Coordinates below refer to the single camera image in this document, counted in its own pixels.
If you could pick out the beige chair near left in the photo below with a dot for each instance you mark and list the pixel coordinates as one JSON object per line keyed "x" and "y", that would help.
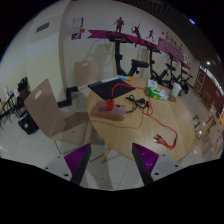
{"x": 66, "y": 127}

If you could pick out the orange blue marker pen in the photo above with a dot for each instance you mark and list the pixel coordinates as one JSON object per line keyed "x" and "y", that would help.
{"x": 124, "y": 77}

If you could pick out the white paper sheet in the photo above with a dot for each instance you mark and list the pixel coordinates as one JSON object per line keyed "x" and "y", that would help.
{"x": 109, "y": 79}

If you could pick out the black exercise bike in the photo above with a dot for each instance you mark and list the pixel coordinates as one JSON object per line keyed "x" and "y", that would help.
{"x": 156, "y": 75}
{"x": 182, "y": 78}
{"x": 126, "y": 64}

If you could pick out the red charger plug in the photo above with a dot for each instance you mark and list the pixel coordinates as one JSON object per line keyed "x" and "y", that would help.
{"x": 109, "y": 104}

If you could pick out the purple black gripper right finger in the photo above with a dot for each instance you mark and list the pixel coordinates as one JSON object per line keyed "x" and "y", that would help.
{"x": 145, "y": 160}

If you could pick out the black mat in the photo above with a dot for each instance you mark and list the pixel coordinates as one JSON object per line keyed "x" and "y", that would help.
{"x": 111, "y": 89}

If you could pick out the pink power strip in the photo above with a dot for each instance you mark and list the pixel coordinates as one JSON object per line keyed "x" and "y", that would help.
{"x": 117, "y": 113}

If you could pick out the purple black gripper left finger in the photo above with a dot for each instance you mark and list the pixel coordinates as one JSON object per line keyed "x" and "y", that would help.
{"x": 77, "y": 162}

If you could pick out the black office chair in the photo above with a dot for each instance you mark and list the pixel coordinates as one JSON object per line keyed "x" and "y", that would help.
{"x": 23, "y": 90}

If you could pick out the black exercise bike right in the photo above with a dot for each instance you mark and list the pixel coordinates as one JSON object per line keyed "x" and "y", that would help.
{"x": 182, "y": 78}

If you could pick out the green tissue pack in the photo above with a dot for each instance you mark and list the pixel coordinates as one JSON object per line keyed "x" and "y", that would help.
{"x": 157, "y": 93}

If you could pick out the white paper cup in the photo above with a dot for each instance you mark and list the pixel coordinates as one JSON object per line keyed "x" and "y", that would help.
{"x": 175, "y": 90}

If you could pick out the black exercise bike left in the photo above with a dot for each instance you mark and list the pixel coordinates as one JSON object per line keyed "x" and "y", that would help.
{"x": 126, "y": 64}

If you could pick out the black exercise bike middle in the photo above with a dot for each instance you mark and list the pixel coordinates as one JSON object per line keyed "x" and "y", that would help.
{"x": 156, "y": 75}

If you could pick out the round wooden table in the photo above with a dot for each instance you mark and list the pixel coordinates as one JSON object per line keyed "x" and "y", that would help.
{"x": 169, "y": 130}

